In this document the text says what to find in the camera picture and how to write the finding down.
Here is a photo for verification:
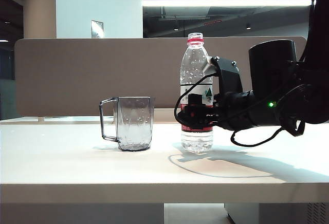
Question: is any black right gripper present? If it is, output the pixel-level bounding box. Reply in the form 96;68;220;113
176;91;255;132

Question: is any clear red-label water bottle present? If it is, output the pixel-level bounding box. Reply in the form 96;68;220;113
179;32;214;154

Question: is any grey transparent plastic mug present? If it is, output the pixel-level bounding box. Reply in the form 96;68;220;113
99;96;156;152

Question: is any brown fabric desk divider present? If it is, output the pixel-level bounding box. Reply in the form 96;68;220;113
14;36;307;117

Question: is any long linear ceiling light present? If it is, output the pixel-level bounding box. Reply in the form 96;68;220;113
142;0;316;7

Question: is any beige round column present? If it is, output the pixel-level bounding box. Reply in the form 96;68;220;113
23;0;57;39

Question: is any black cable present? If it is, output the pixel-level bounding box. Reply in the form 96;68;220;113
230;119;306;148
174;71;220;130

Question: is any silver wall plate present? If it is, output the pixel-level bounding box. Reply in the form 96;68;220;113
90;20;104;39

